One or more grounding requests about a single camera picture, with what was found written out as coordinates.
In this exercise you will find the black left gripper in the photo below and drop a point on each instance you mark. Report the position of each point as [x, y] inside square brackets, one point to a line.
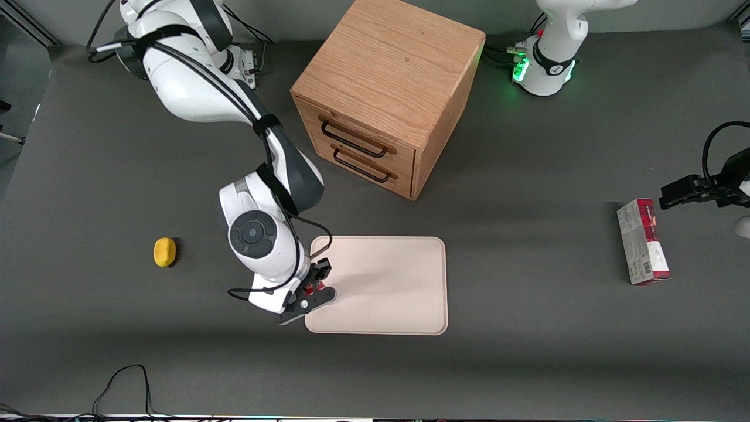
[728, 183]

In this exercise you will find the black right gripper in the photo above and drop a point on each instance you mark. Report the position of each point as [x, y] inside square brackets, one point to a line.
[321, 271]

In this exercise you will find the red coke bottle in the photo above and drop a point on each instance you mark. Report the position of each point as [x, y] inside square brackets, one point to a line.
[320, 286]

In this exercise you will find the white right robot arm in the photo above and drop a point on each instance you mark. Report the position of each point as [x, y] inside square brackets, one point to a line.
[193, 88]

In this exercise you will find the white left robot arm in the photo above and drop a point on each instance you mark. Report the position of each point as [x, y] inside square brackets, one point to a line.
[554, 53]

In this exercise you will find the cream plastic tray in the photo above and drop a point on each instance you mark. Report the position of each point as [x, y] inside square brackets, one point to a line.
[387, 287]

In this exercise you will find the red white carton box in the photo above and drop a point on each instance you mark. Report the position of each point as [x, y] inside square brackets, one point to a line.
[641, 246]

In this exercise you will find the yellow lemon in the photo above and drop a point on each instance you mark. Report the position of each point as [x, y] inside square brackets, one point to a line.
[164, 252]

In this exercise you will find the wooden drawer cabinet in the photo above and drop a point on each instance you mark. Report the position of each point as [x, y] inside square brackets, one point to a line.
[392, 64]

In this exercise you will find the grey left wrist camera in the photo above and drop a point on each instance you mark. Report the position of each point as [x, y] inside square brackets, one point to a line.
[744, 227]

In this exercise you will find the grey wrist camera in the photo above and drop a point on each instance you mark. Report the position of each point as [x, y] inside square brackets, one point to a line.
[266, 302]
[744, 227]

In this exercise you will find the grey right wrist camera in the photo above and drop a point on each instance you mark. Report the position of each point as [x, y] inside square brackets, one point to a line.
[266, 302]

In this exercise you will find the dark aluminium frame rail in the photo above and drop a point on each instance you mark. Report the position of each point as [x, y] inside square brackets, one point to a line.
[29, 26]
[743, 22]

